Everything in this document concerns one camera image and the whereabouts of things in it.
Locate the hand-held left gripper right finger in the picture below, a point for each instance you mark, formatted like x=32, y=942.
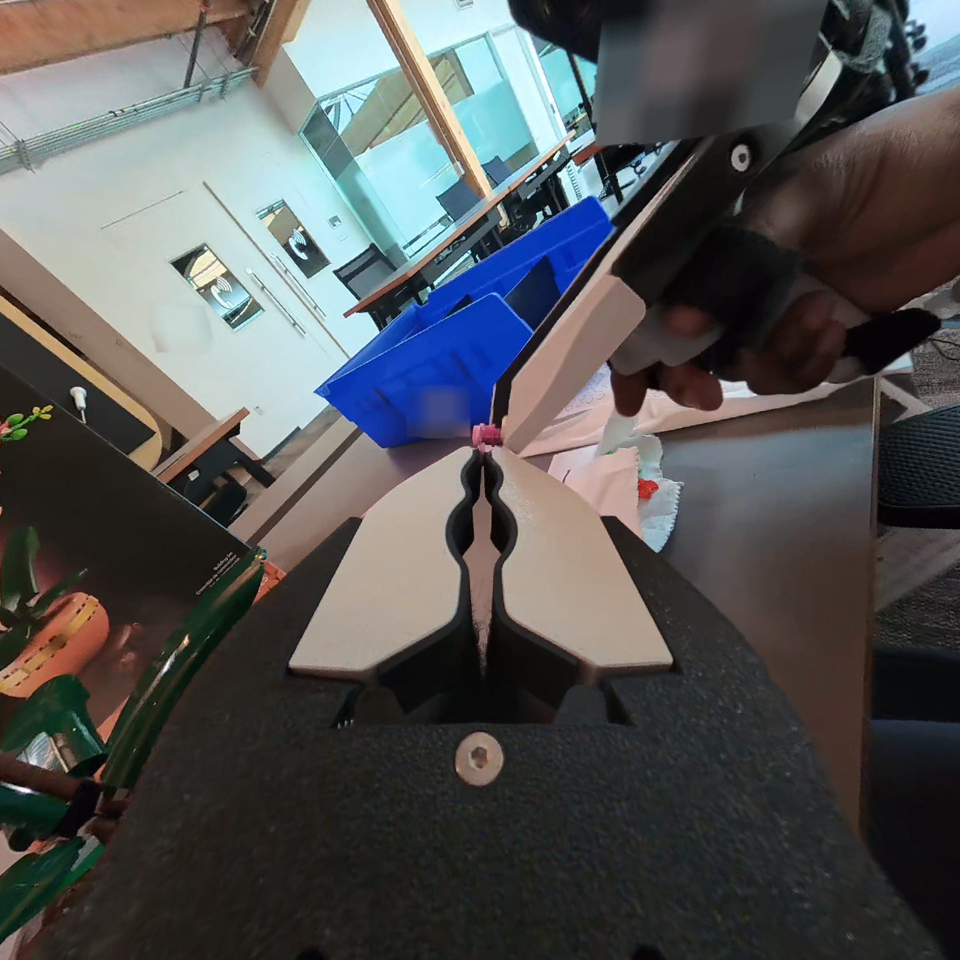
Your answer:
x=570, y=585

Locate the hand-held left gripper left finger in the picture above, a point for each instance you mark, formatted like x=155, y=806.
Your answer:
x=382, y=585

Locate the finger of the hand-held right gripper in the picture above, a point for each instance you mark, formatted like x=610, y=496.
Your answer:
x=577, y=345

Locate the small white paper bag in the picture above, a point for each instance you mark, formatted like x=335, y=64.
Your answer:
x=660, y=510

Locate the small pink red flower piece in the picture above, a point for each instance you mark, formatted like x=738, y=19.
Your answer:
x=484, y=434

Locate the toy brick orchid plant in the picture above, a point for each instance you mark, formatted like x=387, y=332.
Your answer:
x=180, y=660

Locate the grey desk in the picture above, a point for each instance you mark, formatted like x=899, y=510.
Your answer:
x=765, y=562

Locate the small red brick piece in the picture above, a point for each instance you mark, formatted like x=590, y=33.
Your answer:
x=646, y=489

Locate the blue plastic bin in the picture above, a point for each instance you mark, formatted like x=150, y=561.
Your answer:
x=420, y=367

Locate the wood-edged office table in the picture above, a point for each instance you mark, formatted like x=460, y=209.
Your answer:
x=202, y=442
x=450, y=240

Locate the blue office chair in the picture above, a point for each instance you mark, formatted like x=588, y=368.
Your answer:
x=495, y=169
x=457, y=199

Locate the black orchid set box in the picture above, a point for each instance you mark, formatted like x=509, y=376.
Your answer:
x=112, y=525

